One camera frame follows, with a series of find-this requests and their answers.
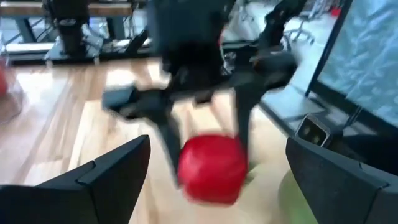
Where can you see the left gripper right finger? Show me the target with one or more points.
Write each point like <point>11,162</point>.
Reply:
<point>329,186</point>

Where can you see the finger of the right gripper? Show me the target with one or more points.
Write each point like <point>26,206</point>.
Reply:
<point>245,115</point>
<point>172,140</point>

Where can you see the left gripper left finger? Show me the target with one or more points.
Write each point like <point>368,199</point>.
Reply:
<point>118,177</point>

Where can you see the green apple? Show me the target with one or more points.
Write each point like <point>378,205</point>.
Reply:
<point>292,203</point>

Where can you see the bright red fruit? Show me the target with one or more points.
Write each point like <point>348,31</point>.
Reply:
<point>213,169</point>

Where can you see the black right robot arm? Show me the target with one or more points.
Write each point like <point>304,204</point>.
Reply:
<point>186,25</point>

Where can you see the background black robot arm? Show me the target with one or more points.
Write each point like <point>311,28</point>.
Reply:
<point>70,31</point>

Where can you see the office chair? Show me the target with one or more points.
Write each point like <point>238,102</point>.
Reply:
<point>298,32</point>

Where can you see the background wooden table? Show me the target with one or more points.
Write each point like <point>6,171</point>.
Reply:
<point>105,9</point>

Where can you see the blue patterned screen panel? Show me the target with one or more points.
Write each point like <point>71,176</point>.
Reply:
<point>367,56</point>

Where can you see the small metal camera box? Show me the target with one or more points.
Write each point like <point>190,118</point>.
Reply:
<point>312,132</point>

